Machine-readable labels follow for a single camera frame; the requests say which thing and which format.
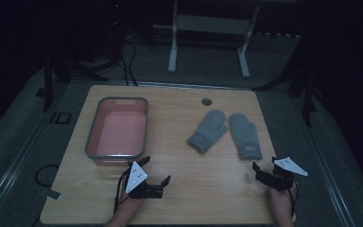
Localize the gray mitten with label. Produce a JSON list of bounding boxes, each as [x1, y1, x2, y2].
[[228, 113, 263, 161]]

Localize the white metal stand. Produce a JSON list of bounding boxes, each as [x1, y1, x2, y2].
[[152, 0, 261, 79]]

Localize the person's right hand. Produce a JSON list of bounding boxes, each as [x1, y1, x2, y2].
[[268, 182, 299, 213]]

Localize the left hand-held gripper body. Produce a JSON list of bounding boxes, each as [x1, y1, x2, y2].
[[124, 161, 164, 200]]

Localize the black floor cables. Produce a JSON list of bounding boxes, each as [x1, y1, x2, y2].
[[118, 37, 139, 87]]

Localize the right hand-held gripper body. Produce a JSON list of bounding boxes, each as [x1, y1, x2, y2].
[[262, 156, 309, 192]]

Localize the plain gray mitten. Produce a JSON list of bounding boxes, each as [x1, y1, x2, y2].
[[186, 109, 229, 155]]

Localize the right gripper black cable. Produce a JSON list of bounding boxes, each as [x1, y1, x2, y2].
[[287, 181, 300, 222]]

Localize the pink basin with gray rim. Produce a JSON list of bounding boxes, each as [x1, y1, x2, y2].
[[84, 96, 149, 166]]

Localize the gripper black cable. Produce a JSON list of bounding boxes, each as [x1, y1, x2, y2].
[[112, 168, 132, 216], [287, 181, 300, 222]]

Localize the black looped floor cable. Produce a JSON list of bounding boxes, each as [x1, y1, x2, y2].
[[34, 163, 61, 188]]

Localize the gray tape piece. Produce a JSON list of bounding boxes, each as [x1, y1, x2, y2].
[[40, 186, 62, 201]]

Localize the person's left hand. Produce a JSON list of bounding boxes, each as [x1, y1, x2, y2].
[[118, 190, 145, 210]]

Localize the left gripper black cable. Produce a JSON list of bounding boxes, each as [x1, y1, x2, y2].
[[112, 168, 132, 216]]

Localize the black tripod stand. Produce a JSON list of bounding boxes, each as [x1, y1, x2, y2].
[[34, 0, 125, 114], [254, 32, 320, 128]]

